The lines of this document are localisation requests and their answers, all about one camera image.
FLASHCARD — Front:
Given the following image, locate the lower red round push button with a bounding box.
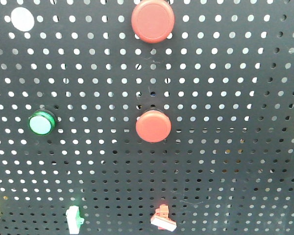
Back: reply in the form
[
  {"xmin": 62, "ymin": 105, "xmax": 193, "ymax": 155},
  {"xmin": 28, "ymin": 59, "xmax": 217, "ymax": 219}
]
[{"xmin": 136, "ymin": 110, "xmax": 172, "ymax": 143}]

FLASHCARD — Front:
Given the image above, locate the red round push button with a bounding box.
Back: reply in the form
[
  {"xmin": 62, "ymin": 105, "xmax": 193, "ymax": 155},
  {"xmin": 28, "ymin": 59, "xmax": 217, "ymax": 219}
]
[
  {"xmin": 131, "ymin": 0, "xmax": 175, "ymax": 44},
  {"xmin": 136, "ymin": 110, "xmax": 172, "ymax": 143}
]

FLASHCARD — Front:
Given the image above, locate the upper red round push button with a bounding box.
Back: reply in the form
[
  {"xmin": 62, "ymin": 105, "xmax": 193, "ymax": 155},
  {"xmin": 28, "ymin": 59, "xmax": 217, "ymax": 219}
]
[{"xmin": 131, "ymin": 0, "xmax": 175, "ymax": 44}]

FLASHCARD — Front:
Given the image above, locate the green round push button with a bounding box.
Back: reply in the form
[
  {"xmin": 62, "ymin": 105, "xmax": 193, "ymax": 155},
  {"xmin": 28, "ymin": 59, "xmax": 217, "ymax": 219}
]
[{"xmin": 28, "ymin": 109, "xmax": 56, "ymax": 136}]

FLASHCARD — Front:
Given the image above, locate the upper grey round plug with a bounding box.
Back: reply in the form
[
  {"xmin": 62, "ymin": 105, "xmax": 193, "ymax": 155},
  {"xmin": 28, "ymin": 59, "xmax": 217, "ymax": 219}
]
[{"xmin": 11, "ymin": 7, "xmax": 35, "ymax": 32}]

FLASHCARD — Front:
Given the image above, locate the red white knob switch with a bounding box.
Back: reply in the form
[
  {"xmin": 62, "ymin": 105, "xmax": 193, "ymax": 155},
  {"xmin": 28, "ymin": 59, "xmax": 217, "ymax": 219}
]
[{"xmin": 150, "ymin": 204, "xmax": 177, "ymax": 232}]

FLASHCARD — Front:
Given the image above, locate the green white knob switch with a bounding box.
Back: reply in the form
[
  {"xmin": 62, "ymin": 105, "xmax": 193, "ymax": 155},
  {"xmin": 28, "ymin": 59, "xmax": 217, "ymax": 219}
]
[{"xmin": 66, "ymin": 206, "xmax": 84, "ymax": 235}]

